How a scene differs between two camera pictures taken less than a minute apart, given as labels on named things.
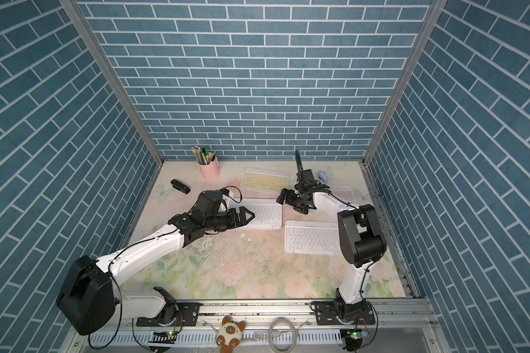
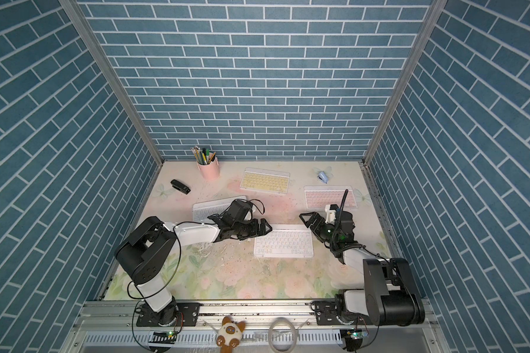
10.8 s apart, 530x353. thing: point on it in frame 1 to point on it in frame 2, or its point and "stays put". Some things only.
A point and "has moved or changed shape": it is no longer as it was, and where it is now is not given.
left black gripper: x=234 y=223 to x=255 y=232
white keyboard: x=267 y=212 has moved or changed shape
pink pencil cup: x=210 y=171 stays put
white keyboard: x=312 y=237 has moved or changed shape
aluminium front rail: x=401 y=326 stays put
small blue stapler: x=322 y=176 stays put
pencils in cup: x=203 y=157 stays put
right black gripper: x=293 y=194 to x=312 y=223
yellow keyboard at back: x=265 y=180 stays put
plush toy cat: x=230 y=334 stays put
